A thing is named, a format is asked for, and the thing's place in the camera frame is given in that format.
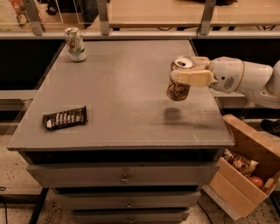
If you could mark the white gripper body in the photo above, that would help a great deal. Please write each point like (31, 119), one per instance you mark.
(226, 74)

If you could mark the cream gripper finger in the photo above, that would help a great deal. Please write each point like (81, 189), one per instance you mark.
(197, 79)
(200, 63)

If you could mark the orange soda can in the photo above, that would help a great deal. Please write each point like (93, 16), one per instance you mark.
(178, 91)

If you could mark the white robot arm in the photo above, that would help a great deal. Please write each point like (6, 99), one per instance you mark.
(259, 83)

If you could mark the green white soda can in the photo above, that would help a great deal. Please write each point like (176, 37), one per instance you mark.
(75, 44)

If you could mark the wooden background table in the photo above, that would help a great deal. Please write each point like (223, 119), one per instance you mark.
(176, 13)

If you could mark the snack bag in box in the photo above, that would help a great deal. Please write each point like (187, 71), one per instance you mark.
(244, 165)

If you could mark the grey drawer cabinet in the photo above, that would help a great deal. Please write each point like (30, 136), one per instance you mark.
(168, 149)

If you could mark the red apple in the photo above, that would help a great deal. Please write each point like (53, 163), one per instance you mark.
(258, 182)

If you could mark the cardboard box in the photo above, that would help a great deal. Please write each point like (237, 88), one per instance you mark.
(238, 194)

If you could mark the black snack bar wrapper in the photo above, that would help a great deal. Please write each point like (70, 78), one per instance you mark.
(65, 119)

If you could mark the grey metal post right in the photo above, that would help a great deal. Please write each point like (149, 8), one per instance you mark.
(207, 15)

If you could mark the grey metal post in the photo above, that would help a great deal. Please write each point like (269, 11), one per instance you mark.
(207, 15)
(103, 16)
(33, 16)

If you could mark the grey metal post middle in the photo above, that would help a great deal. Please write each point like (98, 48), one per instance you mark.
(103, 16)

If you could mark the top drawer metal handle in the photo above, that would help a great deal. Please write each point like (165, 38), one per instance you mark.
(124, 179)

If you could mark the grey metal post left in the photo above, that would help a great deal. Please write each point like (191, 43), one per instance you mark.
(33, 16)

